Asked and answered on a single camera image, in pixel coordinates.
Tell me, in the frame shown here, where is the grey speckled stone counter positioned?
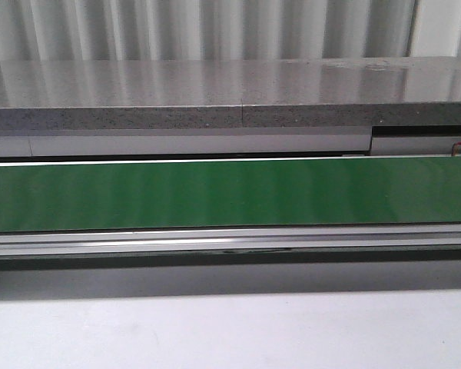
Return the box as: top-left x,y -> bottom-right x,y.
0,57 -> 461,131

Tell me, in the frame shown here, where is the green conveyor belt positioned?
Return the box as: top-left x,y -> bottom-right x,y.
0,156 -> 461,233

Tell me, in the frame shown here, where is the white pleated curtain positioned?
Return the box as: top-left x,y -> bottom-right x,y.
0,1 -> 461,61

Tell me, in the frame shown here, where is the silver conveyor frame rail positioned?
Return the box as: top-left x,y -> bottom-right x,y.
0,224 -> 461,257

